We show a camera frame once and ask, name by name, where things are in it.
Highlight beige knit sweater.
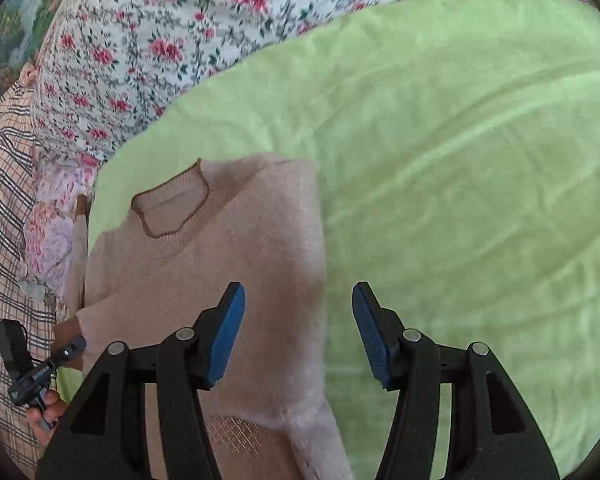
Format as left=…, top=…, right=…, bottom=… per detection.
left=54, top=154, right=351, bottom=479

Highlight light green bed sheet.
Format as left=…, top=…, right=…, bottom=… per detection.
left=90, top=0, right=600, bottom=479

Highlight beige plaid pillow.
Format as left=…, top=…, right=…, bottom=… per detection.
left=0, top=82, right=55, bottom=479

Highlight pastel peony floral pillow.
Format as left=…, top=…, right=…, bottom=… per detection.
left=17, top=154, right=99, bottom=301

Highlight person's left hand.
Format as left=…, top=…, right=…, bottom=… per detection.
left=26, top=390, right=68, bottom=448

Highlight white rose floral quilt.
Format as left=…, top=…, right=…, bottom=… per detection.
left=32, top=0, right=585, bottom=161

